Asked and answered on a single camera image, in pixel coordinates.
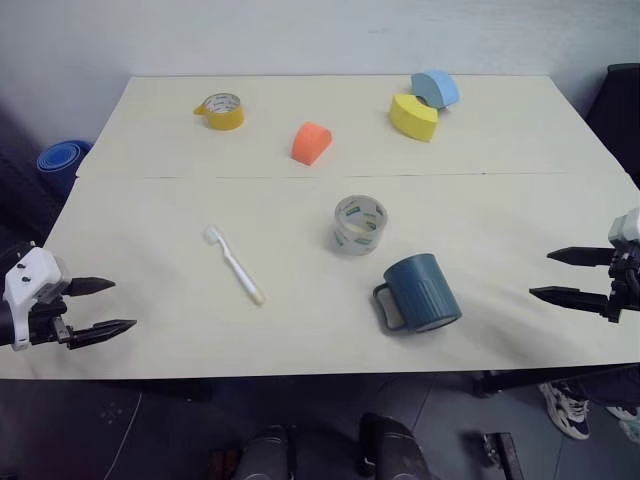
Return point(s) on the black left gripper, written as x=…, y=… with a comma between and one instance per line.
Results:
x=44, y=325

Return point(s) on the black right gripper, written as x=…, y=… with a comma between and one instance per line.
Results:
x=622, y=285

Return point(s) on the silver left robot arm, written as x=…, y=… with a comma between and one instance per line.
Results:
x=14, y=255

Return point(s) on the dark trouser leg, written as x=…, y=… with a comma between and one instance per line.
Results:
x=610, y=390

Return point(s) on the white and black sneaker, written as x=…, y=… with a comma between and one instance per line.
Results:
x=625, y=412
x=565, y=407

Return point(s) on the white toothbrush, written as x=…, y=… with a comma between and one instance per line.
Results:
x=235, y=265

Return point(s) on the blue rolled mat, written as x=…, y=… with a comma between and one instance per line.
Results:
x=60, y=160

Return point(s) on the dark blue ribbed mug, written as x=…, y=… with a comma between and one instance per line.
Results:
x=422, y=295

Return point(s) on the clear tape roll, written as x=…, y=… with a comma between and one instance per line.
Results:
x=359, y=225

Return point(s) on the yellow foam block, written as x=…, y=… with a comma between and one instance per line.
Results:
x=412, y=117

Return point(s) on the light blue foam block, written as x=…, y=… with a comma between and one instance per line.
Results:
x=440, y=87

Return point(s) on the yellow tape roll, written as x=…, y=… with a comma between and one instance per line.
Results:
x=225, y=114

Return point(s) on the orange foam block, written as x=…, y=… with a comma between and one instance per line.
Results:
x=310, y=145

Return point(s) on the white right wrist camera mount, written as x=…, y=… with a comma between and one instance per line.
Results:
x=626, y=227

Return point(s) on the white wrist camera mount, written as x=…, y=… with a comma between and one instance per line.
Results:
x=626, y=227
x=29, y=280

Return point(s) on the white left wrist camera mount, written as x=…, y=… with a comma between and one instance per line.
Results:
x=29, y=280

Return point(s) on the black table frame bar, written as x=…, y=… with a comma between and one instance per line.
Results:
x=545, y=380

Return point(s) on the dark metal bracket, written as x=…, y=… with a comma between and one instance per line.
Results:
x=505, y=457

